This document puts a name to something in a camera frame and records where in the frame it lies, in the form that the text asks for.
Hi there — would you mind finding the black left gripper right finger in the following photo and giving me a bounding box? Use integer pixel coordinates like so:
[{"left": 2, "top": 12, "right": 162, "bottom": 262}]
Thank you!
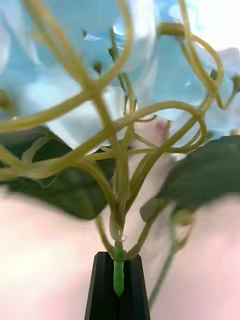
[{"left": 119, "top": 254, "right": 152, "bottom": 320}]

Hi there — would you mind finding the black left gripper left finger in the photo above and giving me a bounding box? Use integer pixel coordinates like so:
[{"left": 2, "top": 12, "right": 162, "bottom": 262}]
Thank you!
[{"left": 84, "top": 251, "right": 121, "bottom": 320}]

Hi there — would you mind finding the pale blue flower green stem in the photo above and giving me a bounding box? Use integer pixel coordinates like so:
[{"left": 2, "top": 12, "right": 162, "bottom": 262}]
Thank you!
[{"left": 0, "top": 0, "right": 240, "bottom": 308}]

